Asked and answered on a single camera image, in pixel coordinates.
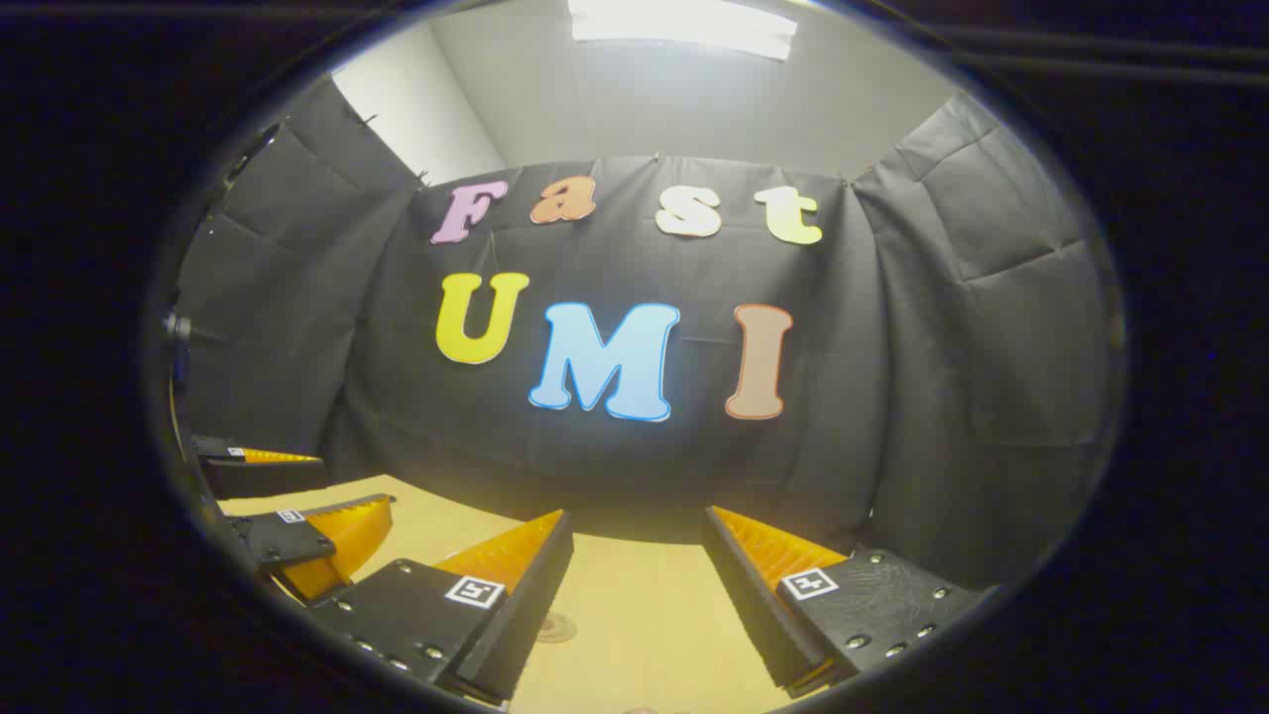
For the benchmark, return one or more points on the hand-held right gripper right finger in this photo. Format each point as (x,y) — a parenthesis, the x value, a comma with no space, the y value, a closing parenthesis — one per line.
(753,605)

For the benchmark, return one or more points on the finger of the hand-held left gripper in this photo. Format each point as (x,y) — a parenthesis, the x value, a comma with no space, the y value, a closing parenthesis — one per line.
(292,540)
(263,479)

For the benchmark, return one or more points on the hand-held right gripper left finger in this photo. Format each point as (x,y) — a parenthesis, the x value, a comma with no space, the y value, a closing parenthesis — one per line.
(525,615)

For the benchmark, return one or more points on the wooden desktop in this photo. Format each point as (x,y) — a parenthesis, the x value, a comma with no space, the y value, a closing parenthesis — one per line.
(634,615)

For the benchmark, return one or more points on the black backdrop cloth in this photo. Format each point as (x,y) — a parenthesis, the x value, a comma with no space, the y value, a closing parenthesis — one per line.
(892,397)

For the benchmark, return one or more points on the ceiling light panel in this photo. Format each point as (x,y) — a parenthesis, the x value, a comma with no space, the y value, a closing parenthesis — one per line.
(684,25)

